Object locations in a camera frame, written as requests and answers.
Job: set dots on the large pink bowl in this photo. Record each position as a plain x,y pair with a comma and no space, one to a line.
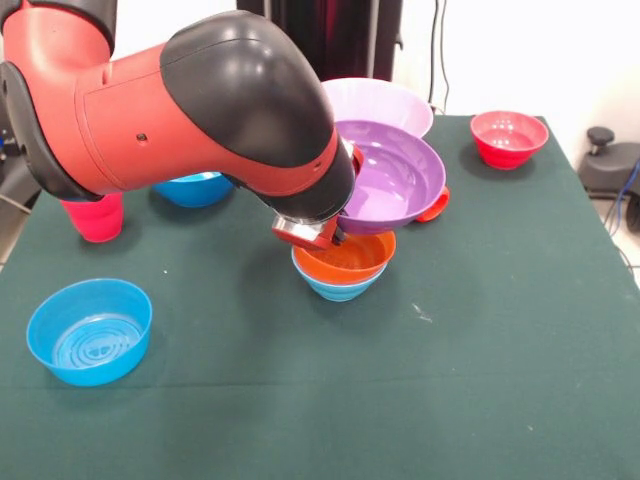
390,105

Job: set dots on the red cup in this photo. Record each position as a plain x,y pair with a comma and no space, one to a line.
435,210

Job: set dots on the orange bowl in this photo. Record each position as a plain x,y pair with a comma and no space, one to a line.
350,265

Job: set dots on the small crimson bowl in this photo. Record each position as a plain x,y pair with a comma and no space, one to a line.
507,155

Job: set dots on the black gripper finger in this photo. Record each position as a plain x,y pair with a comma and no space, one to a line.
340,236

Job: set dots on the flat-bottomed blue bowl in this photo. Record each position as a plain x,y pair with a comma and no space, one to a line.
90,372

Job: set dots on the grey black equipment base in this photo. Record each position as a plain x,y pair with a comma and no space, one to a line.
10,185
607,165

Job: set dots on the deep blue bowl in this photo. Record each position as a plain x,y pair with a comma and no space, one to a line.
195,192

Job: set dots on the wide purple bowl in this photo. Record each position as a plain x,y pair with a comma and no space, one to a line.
395,175

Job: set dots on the ribbed cyan bowl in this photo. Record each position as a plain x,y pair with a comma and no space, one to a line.
340,292

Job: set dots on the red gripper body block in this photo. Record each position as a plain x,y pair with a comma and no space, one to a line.
305,242

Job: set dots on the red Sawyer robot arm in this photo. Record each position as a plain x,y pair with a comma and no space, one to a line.
175,110

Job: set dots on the dark green table cloth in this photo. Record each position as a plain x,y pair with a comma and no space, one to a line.
320,425

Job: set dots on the ribbed pink-red cup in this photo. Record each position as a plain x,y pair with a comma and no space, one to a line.
97,222

